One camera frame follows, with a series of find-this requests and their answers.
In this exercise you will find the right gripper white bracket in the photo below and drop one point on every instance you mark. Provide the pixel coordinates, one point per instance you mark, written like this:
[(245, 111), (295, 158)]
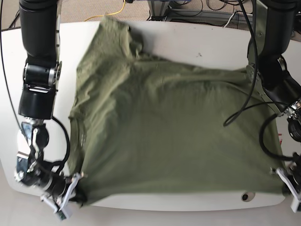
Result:
[(58, 193)]

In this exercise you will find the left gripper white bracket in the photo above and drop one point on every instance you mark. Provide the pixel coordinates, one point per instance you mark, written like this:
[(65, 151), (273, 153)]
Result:
[(291, 176)]

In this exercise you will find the olive green t-shirt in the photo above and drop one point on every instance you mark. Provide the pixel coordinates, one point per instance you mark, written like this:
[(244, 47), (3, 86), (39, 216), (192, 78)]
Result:
[(141, 124)]

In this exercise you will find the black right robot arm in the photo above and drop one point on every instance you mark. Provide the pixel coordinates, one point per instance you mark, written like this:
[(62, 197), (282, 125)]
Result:
[(40, 28)]

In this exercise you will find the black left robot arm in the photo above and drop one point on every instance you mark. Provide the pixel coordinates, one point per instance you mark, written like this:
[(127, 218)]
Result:
[(271, 28)]

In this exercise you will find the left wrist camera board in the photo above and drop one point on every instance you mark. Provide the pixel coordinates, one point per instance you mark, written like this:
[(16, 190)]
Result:
[(296, 205)]

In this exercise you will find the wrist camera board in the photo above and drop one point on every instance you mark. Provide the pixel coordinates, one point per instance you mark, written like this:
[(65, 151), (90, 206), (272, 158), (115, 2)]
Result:
[(63, 214), (296, 205)]

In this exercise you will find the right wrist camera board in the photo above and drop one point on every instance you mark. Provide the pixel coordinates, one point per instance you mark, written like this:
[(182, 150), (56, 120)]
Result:
[(63, 214)]

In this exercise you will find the right table cable grommet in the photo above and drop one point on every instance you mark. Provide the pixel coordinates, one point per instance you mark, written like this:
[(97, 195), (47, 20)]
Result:
[(247, 196)]

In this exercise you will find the aluminium frame stand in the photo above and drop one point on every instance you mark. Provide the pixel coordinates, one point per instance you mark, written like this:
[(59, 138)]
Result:
[(219, 13)]

